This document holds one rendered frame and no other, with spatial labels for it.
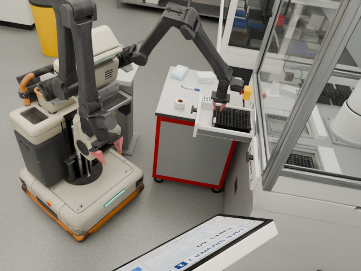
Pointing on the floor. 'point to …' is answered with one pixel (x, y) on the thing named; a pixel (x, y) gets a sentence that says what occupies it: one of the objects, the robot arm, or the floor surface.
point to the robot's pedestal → (127, 83)
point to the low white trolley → (199, 157)
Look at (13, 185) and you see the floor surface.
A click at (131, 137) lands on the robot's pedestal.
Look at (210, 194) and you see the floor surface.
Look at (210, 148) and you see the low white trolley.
